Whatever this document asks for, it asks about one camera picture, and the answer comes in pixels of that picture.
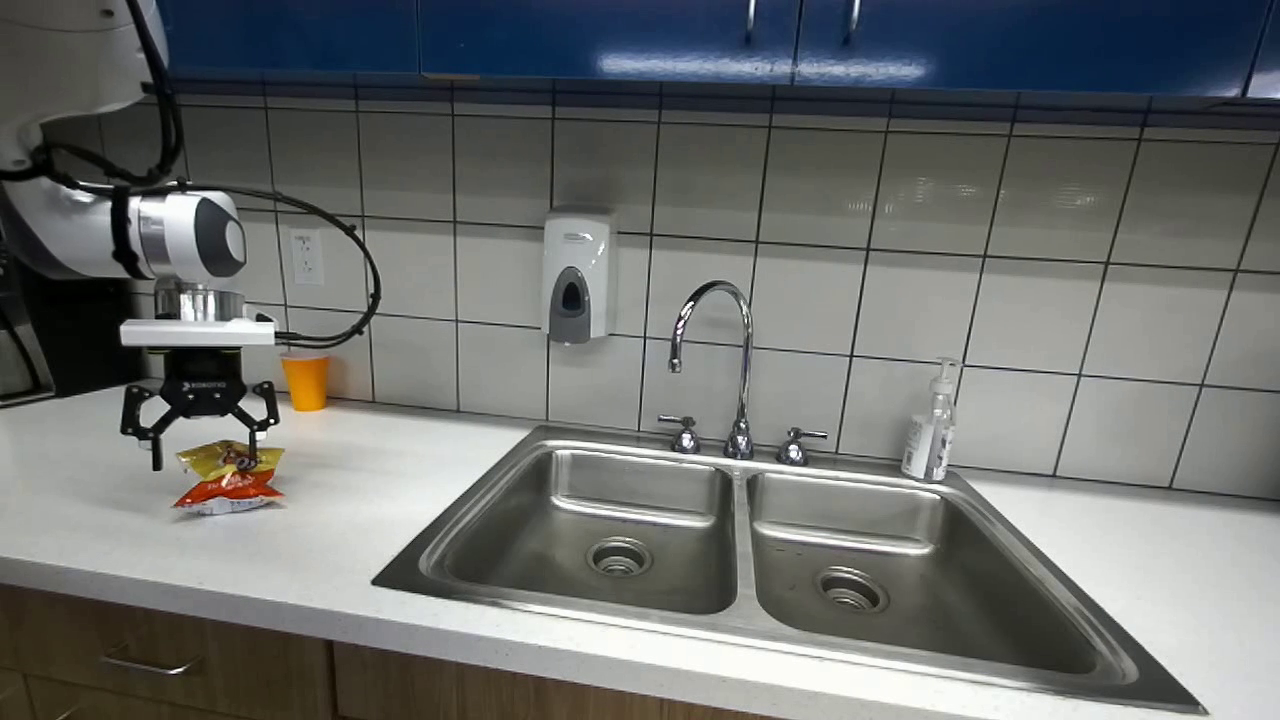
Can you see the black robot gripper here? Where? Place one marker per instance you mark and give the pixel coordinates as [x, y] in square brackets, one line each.
[196, 381]

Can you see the red yellow snack packet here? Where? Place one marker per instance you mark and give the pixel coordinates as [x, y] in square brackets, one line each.
[231, 479]

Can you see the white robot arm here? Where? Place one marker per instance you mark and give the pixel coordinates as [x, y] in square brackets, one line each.
[72, 212]

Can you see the stainless steel double sink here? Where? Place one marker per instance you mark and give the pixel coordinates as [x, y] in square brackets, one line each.
[822, 562]

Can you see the orange plastic cup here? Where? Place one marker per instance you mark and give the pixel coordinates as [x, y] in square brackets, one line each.
[307, 378]

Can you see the wooden lower drawers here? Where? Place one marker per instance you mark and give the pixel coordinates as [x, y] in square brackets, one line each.
[104, 660]

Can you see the chrome gooseneck faucet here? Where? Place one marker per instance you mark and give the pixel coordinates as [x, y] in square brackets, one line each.
[729, 375]

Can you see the clear soap pump bottle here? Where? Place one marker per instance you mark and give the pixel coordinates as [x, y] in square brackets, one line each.
[928, 437]

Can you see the blue upper cabinets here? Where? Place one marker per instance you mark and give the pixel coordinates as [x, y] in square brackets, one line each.
[1205, 48]

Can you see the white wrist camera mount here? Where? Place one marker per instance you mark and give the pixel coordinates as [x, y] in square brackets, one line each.
[196, 333]

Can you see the white wall power outlet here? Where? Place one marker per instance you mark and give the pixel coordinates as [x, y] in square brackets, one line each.
[307, 248]

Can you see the white wall soap dispenser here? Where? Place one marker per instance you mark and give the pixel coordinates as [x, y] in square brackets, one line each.
[576, 277]

